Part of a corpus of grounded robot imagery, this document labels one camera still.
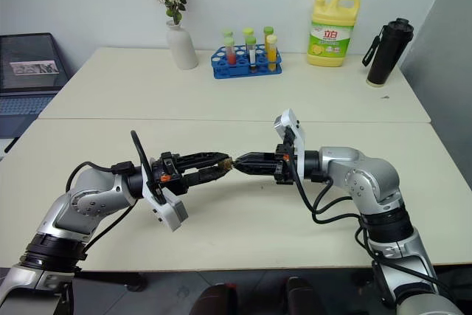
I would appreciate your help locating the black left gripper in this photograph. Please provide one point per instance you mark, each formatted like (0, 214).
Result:
(170, 172)

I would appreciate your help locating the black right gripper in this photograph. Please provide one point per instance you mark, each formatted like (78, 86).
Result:
(284, 173)

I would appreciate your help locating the brass padlock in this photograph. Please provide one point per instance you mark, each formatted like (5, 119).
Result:
(226, 165)

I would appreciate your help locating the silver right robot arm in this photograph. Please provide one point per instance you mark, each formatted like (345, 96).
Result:
(372, 182)

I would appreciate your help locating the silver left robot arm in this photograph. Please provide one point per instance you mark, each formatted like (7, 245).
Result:
(85, 204)

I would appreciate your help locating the blue test tube rack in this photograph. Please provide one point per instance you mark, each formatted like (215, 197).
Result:
(221, 69)

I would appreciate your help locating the white labelled test tube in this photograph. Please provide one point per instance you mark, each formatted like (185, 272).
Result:
(252, 55)

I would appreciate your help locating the orange liquid yellow-capped tube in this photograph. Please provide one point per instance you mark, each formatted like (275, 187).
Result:
(272, 53)

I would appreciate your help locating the red liquid test tube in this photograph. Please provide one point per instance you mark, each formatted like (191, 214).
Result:
(231, 55)

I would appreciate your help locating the white ceramic vase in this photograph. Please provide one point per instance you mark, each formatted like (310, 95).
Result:
(181, 47)

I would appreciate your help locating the green-capped test tube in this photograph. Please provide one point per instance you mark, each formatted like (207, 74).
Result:
(268, 30)
(248, 31)
(227, 32)

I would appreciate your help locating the dark rounded shape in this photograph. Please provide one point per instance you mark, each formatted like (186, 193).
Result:
(215, 300)
(300, 298)

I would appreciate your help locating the yellow detergent pump bottle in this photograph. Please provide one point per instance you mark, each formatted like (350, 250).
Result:
(330, 38)

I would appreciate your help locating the dark grey laptop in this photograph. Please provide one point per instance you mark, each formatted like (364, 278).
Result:
(26, 71)

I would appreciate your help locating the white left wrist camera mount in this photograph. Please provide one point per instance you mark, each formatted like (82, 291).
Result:
(173, 211)

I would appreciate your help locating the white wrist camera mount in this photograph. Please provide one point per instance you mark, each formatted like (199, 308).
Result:
(291, 119)
(173, 211)

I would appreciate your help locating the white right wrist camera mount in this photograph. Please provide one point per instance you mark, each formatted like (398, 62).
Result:
(291, 119)

